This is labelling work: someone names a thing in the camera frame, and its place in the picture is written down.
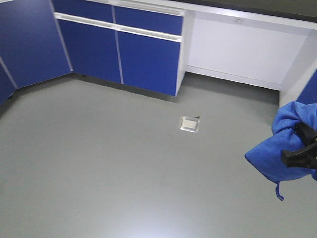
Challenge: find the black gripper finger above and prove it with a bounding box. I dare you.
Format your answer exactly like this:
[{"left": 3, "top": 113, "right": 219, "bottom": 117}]
[
  {"left": 281, "top": 142, "right": 317, "bottom": 170},
  {"left": 295, "top": 122, "right": 317, "bottom": 146}
]

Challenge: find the blue microfiber cloth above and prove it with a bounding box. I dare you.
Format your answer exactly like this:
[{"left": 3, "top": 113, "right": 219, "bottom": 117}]
[{"left": 245, "top": 101, "right": 317, "bottom": 201}]

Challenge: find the metal floor outlet plate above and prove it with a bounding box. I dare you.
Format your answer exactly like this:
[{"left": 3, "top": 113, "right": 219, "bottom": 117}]
[{"left": 179, "top": 116, "right": 200, "bottom": 133}]

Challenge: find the blue corner cabinet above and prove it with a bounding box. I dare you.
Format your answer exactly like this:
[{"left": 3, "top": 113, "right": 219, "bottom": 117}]
[{"left": 0, "top": 0, "right": 71, "bottom": 104}]

